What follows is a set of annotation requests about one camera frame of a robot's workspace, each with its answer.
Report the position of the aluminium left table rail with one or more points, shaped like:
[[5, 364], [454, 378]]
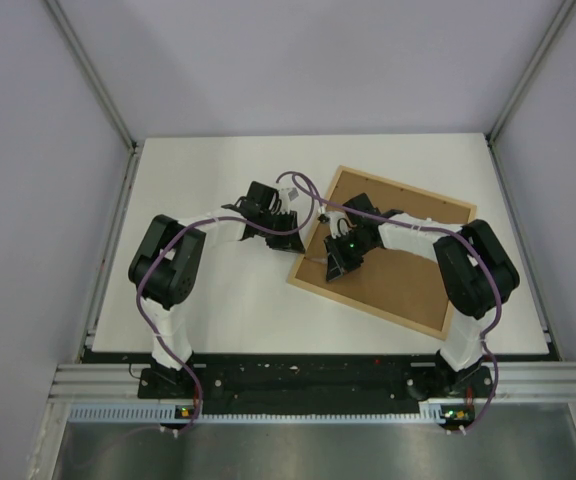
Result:
[[104, 265]]

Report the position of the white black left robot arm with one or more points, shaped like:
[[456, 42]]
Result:
[[166, 265]]

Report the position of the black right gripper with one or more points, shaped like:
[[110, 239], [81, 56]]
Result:
[[338, 264]]

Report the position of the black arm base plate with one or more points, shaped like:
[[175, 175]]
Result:
[[247, 378]]

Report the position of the aluminium right table rail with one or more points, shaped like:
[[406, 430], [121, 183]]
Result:
[[525, 252]]

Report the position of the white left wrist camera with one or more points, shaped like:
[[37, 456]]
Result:
[[288, 195]]

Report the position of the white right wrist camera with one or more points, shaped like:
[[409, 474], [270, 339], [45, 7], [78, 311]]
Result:
[[332, 219]]

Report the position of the white slotted cable duct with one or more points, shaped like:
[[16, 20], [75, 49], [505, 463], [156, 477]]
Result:
[[180, 413]]

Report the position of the wooden picture frame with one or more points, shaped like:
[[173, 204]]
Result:
[[399, 287]]

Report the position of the aluminium table rail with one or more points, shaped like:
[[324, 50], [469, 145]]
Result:
[[104, 265], [525, 252]]

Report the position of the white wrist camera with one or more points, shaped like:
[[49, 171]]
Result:
[[288, 195], [332, 219]]

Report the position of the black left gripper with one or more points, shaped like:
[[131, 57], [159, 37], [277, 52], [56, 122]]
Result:
[[287, 242]]

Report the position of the aluminium corner post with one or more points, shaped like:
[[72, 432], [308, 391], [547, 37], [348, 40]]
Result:
[[563, 15], [88, 71]]

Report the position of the aluminium right corner post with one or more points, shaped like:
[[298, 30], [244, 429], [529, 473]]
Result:
[[563, 15]]

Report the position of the aluminium left corner post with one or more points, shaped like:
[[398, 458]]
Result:
[[88, 71]]

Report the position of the aluminium front rail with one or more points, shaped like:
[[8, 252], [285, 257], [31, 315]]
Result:
[[521, 382]]

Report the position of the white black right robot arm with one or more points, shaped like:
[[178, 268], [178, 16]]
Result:
[[478, 276]]

